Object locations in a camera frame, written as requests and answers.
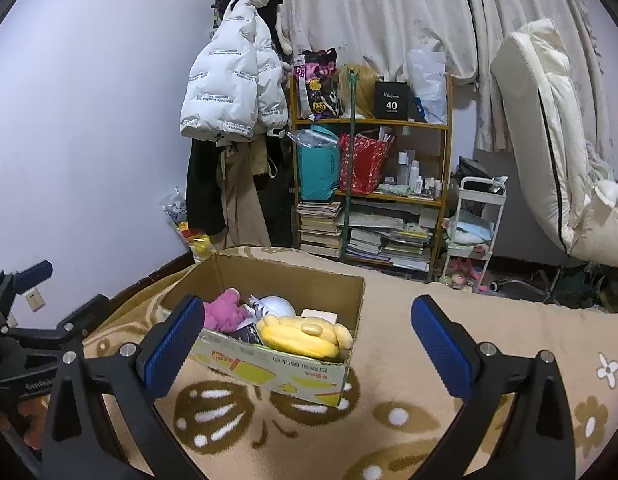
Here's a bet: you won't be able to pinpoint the teal bag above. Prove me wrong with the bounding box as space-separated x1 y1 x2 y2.
295 125 341 201

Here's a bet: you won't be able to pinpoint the pink toys under cart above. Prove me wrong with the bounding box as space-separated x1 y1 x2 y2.
446 257 490 291

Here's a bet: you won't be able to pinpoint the plastic bag of toys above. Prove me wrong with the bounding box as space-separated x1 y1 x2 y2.
161 187 212 262

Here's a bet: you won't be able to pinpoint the blond wig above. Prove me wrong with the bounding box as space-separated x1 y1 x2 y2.
334 64 382 118

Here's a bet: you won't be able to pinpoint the beige coat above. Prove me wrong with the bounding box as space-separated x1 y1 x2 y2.
216 135 272 250

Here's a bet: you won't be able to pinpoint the black bag on cart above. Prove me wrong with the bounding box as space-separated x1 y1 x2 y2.
456 156 507 186

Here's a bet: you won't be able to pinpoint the green pole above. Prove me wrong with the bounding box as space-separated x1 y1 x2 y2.
340 72 365 262

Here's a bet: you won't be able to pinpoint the pale pink tissue pack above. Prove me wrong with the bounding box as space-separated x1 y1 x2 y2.
301 308 338 326

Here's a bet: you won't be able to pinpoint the pink plush toy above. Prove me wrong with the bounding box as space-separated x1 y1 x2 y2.
203 288 252 335

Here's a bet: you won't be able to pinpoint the row of small bottles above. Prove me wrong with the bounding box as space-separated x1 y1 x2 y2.
396 150 445 198

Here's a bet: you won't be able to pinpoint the messy pile of books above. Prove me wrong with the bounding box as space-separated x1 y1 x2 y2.
345 200 440 273

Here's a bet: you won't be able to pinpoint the black hanging garment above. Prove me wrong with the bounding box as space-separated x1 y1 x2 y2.
185 135 227 237

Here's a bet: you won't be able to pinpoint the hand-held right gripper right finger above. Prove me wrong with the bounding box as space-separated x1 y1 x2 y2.
410 294 576 480

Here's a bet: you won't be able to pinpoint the purple plush doll white hair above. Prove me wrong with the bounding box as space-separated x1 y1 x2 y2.
249 295 296 322

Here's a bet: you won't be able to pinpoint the white utility cart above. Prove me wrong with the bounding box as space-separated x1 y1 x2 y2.
439 176 507 292

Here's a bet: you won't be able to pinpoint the person's left hand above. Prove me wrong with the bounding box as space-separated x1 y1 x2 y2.
12 400 47 452

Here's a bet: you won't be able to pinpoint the clear plastic bag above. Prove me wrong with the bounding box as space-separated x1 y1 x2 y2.
408 49 449 125

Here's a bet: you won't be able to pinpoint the black box with white print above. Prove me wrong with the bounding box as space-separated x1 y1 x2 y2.
374 80 410 122

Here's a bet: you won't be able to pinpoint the white puffer jacket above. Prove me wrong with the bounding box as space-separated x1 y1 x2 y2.
180 0 290 141

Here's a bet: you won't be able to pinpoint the yellow plush toy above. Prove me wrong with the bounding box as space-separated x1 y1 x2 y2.
256 314 355 361

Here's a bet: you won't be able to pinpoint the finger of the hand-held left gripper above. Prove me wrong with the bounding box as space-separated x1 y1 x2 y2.
0 260 54 311
2 294 110 349

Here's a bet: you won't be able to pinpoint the wooden shelf unit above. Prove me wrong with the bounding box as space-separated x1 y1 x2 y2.
289 72 452 283

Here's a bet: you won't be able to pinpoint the small black box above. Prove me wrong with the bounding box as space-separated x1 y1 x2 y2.
234 322 264 346

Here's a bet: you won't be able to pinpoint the beige floral blanket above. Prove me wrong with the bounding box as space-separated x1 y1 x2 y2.
0 245 618 480

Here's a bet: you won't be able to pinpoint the neat stack of books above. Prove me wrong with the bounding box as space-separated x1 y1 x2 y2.
296 201 344 258

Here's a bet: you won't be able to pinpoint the cream padded recliner chair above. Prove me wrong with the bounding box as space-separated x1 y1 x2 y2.
490 19 618 268

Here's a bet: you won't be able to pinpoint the cream floral curtain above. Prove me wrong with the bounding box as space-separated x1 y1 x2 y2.
274 0 614 152

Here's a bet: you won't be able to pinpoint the red patterned bag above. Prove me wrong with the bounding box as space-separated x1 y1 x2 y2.
338 130 396 196

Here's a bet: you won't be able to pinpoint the printed cardboard box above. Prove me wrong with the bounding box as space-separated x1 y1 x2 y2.
159 252 366 407

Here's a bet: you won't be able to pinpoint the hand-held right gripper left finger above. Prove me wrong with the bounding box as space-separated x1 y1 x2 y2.
33 294 206 480

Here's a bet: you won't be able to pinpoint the black and pink printed bag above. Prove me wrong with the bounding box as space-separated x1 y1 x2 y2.
294 49 340 121

